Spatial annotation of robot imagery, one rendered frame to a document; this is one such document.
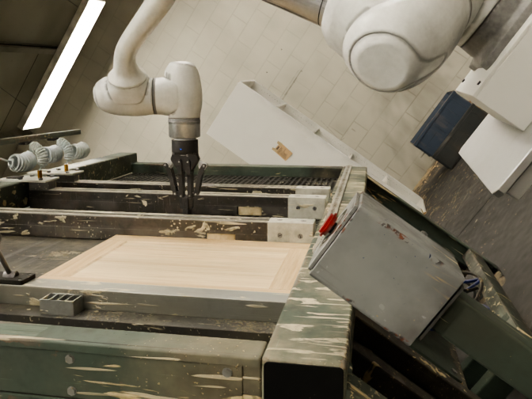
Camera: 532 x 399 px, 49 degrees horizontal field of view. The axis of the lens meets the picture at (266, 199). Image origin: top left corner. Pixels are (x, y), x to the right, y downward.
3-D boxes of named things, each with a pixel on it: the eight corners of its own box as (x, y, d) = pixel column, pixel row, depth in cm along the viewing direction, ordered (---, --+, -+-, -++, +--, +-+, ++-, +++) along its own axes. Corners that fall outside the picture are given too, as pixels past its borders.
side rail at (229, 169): (341, 190, 289) (342, 168, 287) (132, 184, 308) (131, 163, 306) (342, 188, 297) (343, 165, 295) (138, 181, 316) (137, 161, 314)
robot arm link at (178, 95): (203, 116, 169) (158, 116, 169) (203, 62, 166) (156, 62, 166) (201, 119, 159) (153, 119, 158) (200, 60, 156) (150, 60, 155)
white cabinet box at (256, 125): (427, 213, 516) (238, 80, 525) (386, 262, 532) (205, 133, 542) (423, 198, 574) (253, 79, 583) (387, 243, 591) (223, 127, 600)
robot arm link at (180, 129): (173, 117, 169) (174, 138, 170) (163, 119, 160) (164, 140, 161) (204, 117, 167) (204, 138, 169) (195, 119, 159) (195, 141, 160)
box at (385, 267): (473, 284, 75) (357, 203, 75) (415, 352, 78) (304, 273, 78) (459, 258, 86) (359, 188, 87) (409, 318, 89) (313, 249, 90)
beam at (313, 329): (345, 438, 81) (347, 366, 79) (260, 430, 83) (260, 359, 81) (366, 188, 295) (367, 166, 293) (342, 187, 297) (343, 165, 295)
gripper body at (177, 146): (203, 137, 168) (203, 169, 170) (174, 137, 169) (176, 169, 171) (195, 139, 161) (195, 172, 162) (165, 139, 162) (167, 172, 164)
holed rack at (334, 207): (324, 254, 134) (324, 252, 134) (312, 253, 135) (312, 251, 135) (351, 166, 294) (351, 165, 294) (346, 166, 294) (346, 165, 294)
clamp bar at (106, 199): (324, 220, 192) (325, 147, 187) (-2, 207, 213) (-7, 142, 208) (326, 214, 201) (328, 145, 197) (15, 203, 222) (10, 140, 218)
